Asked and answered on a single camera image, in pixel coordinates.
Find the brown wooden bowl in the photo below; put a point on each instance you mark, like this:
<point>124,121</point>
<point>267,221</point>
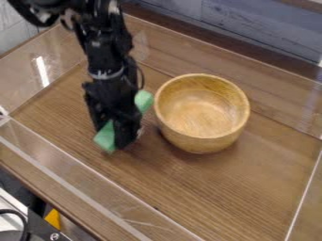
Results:
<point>202,111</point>

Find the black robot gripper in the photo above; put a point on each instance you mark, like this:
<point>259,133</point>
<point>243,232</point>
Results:
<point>109,98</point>

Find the clear acrylic tray wall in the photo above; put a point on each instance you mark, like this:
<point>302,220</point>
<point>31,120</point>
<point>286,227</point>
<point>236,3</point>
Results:
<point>256,192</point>

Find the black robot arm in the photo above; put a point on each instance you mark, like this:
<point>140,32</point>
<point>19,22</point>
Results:
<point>97,24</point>

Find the yellow black device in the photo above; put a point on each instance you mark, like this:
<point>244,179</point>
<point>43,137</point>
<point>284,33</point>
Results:
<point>44,224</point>

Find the green rectangular block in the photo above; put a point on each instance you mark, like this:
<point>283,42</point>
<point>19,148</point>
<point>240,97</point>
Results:
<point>105,137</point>

